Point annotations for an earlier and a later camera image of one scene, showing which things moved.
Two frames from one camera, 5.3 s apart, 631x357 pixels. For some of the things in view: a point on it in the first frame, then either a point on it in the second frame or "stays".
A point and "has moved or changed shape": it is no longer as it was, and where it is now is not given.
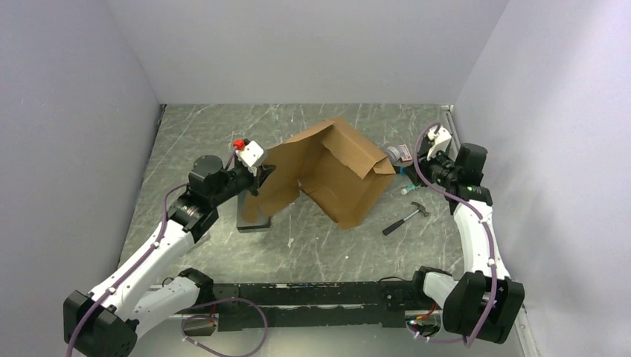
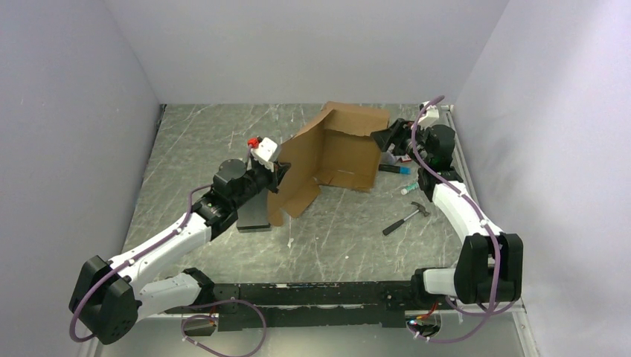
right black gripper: x=424 y=163 -> x=385 y=137
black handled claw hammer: x=421 y=209 stays
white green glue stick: x=405 y=190 stays
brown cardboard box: x=334 y=166 has moved or changed shape
